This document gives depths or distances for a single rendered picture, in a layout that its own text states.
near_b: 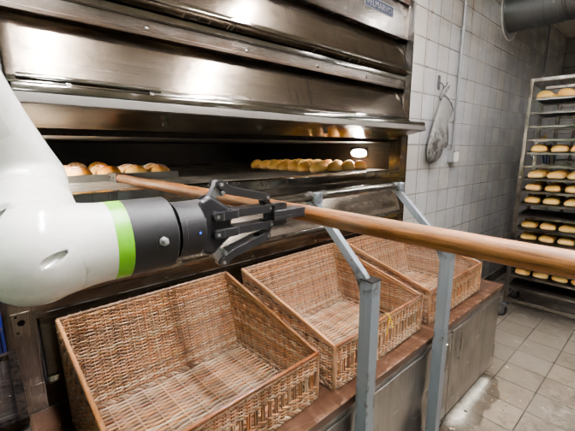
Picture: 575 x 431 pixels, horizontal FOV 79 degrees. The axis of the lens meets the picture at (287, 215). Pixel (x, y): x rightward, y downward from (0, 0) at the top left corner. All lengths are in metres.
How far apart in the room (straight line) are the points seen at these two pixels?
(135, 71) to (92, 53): 0.11
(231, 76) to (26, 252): 1.07
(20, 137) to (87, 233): 0.13
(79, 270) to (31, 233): 0.06
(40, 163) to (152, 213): 0.14
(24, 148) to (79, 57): 0.70
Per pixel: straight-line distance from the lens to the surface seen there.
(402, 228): 0.51
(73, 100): 0.99
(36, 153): 0.50
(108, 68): 1.17
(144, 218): 0.43
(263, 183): 1.41
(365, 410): 1.17
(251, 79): 1.41
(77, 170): 1.50
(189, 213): 0.46
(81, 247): 0.41
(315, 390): 1.14
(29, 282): 0.41
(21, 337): 1.21
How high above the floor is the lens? 1.30
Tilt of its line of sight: 11 degrees down
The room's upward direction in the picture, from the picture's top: straight up
